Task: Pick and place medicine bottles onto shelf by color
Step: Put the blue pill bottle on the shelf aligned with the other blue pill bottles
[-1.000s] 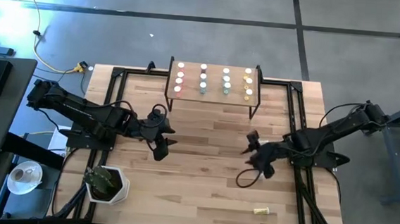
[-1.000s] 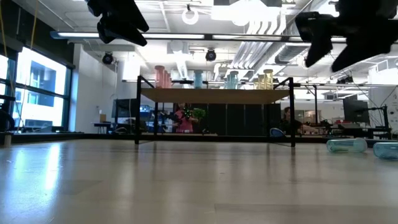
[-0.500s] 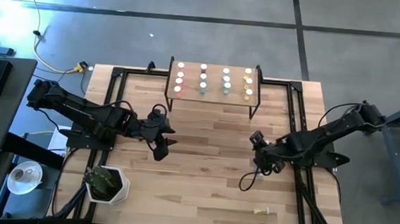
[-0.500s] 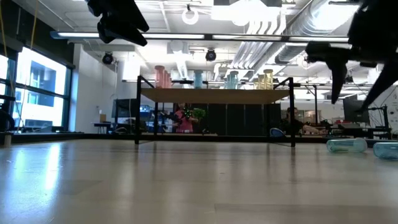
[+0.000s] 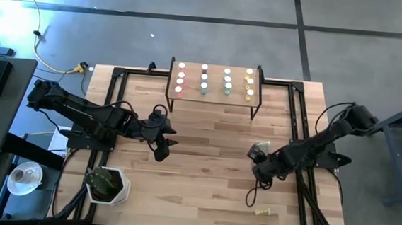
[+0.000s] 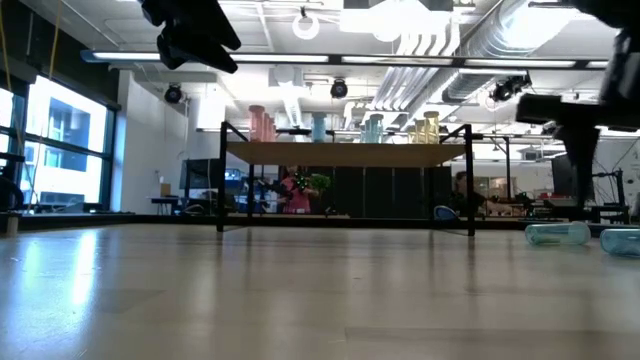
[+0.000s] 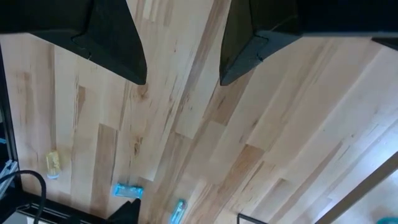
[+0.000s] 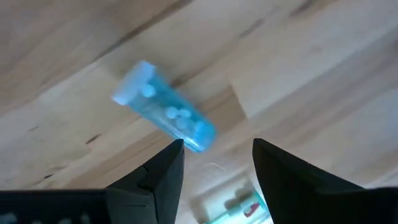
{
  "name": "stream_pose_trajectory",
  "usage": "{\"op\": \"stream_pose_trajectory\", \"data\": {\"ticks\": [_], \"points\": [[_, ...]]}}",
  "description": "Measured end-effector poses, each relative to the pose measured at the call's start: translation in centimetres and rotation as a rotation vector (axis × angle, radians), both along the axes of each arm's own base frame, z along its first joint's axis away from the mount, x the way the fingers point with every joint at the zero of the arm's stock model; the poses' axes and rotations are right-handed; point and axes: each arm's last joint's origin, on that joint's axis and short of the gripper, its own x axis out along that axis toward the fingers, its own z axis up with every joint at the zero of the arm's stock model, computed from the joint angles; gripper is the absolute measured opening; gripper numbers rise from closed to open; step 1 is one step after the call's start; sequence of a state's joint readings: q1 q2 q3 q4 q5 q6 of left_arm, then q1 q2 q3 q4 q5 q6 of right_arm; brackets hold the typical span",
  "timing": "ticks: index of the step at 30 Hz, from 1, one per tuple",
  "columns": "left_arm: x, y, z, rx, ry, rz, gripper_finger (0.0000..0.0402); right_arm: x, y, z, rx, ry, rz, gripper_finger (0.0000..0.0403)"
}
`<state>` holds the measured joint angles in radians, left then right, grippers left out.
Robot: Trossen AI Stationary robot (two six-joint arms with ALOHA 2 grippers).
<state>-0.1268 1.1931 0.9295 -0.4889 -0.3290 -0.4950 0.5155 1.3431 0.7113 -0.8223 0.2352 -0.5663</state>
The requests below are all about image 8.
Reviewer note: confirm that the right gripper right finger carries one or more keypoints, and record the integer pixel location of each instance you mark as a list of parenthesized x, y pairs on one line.
[(292, 189)]

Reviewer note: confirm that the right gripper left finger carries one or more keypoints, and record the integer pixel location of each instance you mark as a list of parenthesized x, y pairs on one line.
[(152, 189)]

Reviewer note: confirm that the blue medicine bottle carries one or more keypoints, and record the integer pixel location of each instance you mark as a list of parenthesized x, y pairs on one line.
[(164, 107)]

